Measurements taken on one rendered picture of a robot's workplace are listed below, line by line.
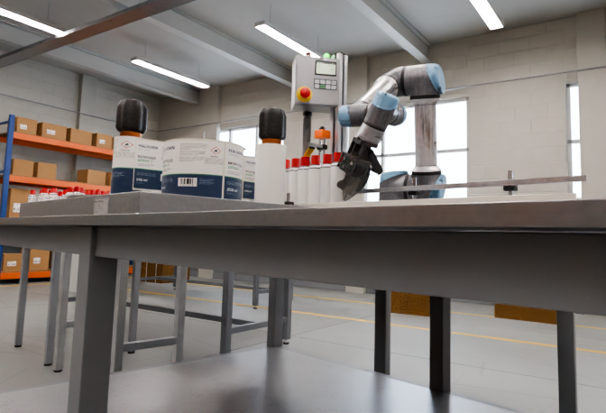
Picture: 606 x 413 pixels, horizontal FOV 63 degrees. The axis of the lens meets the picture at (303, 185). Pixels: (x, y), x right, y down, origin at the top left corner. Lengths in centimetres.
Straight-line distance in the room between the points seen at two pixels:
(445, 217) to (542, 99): 679
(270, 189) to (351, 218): 94
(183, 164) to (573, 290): 94
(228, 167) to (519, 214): 90
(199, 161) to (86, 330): 43
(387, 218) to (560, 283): 15
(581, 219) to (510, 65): 705
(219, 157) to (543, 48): 648
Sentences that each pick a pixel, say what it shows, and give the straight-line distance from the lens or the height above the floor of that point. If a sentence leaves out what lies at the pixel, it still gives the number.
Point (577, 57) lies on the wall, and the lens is 720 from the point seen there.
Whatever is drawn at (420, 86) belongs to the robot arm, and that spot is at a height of 138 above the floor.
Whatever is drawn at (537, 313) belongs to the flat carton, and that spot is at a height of 9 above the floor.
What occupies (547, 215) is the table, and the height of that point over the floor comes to 82.
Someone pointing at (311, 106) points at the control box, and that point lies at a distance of 187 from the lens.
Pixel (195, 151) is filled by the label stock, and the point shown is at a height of 99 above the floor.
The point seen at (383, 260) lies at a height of 78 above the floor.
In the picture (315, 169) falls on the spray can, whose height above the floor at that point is 103.
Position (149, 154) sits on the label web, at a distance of 149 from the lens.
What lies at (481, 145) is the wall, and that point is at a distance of 723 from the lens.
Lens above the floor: 80
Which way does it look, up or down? 6 degrees up
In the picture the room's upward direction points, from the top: 2 degrees clockwise
